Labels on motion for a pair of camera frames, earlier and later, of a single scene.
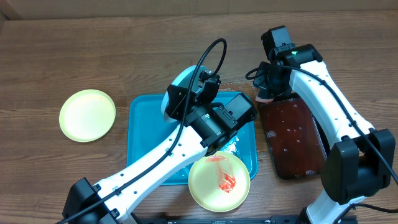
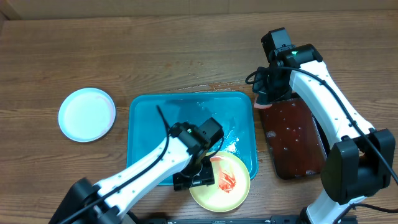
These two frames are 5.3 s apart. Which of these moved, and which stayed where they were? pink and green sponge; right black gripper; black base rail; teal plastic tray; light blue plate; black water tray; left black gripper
Moved: pink and green sponge; left black gripper; light blue plate
Stayed: teal plastic tray; right black gripper; black base rail; black water tray
